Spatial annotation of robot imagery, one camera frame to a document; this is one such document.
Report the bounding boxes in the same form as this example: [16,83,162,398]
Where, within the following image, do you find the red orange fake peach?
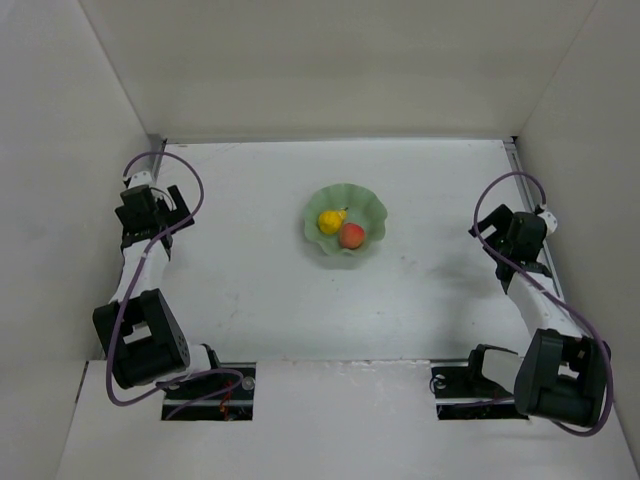
[338,223,366,250]

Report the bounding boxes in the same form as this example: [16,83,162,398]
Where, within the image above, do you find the yellow fake pear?
[317,208,348,235]

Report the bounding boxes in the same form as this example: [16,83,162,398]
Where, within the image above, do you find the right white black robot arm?
[468,204,612,436]

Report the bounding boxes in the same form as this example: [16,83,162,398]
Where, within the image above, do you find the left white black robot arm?
[92,185,219,389]

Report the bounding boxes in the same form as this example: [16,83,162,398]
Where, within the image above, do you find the green scalloped fruit bowl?
[302,183,388,255]

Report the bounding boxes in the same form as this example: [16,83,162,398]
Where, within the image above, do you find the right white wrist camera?
[534,204,558,236]

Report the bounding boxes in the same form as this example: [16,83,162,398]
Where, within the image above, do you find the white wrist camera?
[534,204,558,236]
[123,170,156,190]

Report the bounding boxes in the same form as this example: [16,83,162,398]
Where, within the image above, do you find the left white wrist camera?
[123,170,156,190]

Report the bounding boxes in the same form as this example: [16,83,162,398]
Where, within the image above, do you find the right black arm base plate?
[429,365,528,421]

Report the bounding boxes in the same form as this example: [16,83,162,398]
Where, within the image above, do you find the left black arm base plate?
[161,363,257,422]

